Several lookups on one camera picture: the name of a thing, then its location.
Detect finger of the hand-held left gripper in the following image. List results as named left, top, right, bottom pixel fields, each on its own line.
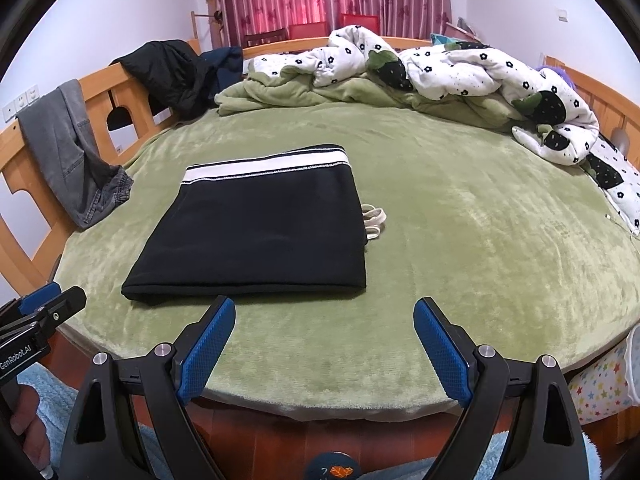
left=19, top=282, right=63, bottom=312
left=36, top=286, right=87, bottom=332

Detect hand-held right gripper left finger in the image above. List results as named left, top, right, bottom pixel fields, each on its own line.
left=65, top=296, right=237, bottom=480

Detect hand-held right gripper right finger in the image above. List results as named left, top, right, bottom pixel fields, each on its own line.
left=413, top=297, right=591, bottom=480

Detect black pants with white stripe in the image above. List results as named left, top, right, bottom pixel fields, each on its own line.
left=121, top=144, right=388, bottom=306

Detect person's left hand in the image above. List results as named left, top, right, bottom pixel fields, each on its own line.
left=9, top=387, right=52, bottom=470

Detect light blue fleece clothing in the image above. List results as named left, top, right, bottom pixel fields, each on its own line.
left=20, top=364, right=507, bottom=480

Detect green plush bed sheet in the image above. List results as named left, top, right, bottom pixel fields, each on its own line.
left=52, top=102, right=640, bottom=421

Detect star print cloth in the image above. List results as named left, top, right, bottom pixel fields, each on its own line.
left=567, top=325, right=640, bottom=426

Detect dark slipper with orange print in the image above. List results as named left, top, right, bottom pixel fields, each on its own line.
left=305, top=452, right=366, bottom=480

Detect grey jeans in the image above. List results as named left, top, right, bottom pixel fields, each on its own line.
left=17, top=79, right=135, bottom=231

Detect black jacket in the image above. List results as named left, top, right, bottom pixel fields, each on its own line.
left=110, top=40, right=216, bottom=116

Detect green fleece blanket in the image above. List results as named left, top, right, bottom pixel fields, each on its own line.
left=215, top=70, right=541, bottom=133

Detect navy blue garment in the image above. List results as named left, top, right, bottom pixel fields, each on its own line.
left=202, top=46, right=244, bottom=93

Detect white floral quilt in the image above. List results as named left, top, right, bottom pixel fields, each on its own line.
left=247, top=25, right=640, bottom=236

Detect wooden coat rack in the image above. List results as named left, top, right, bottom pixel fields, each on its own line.
left=190, top=0, right=226, bottom=56

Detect dark wooden chair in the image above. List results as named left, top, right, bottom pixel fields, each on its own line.
left=243, top=29, right=290, bottom=49

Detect red chair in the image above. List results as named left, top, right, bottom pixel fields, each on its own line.
left=340, top=12, right=380, bottom=29
left=289, top=21, right=329, bottom=40

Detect wooden bed frame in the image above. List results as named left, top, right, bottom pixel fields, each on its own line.
left=0, top=35, right=640, bottom=301

